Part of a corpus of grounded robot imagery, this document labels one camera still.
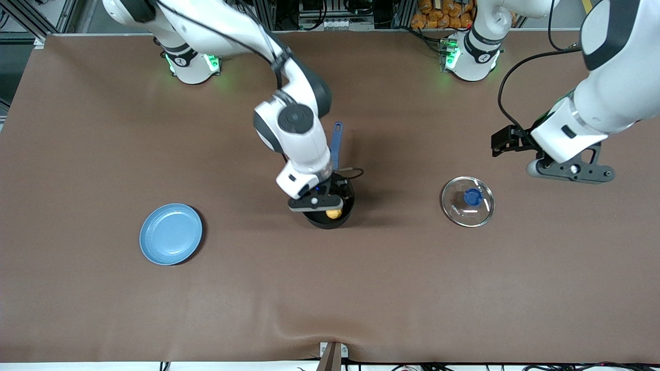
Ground glass lid with blue knob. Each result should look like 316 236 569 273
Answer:
441 176 496 227

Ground brown table cover mat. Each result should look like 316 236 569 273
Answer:
0 28 660 364

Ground bag of orange items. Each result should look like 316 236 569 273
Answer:
411 0 475 30

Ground white terminal strip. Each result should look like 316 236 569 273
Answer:
298 18 374 31

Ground blue round plate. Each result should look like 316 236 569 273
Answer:
139 204 203 266

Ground aluminium equipment rack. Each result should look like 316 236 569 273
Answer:
253 0 413 30

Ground black pot with blue handle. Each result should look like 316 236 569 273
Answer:
302 121 356 230

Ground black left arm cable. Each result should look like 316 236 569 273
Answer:
498 0 586 136

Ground small metal table bracket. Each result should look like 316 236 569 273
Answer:
320 341 349 359

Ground brown strap strip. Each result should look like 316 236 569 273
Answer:
316 343 342 371

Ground black floor cables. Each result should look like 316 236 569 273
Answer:
392 362 660 371

